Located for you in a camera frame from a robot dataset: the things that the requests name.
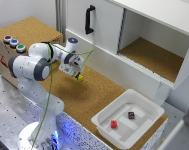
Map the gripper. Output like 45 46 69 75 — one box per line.
58 55 85 78

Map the yellow block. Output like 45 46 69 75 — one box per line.
77 74 84 83

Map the pink block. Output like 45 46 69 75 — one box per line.
110 120 118 129

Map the purple block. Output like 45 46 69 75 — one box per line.
127 111 136 120

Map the white sliding door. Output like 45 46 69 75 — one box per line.
66 0 125 56

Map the green button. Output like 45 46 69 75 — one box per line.
15 43 27 54

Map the wooden drawer box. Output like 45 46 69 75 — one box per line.
0 16 65 89

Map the blue button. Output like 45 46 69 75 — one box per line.
8 38 20 49

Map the red button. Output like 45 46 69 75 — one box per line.
3 34 14 45

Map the white plastic box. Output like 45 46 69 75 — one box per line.
90 88 166 150

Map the white cabinet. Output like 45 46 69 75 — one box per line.
62 0 189 107

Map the green cable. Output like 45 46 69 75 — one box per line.
30 41 96 150

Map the black door handle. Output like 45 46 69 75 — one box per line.
84 4 96 36

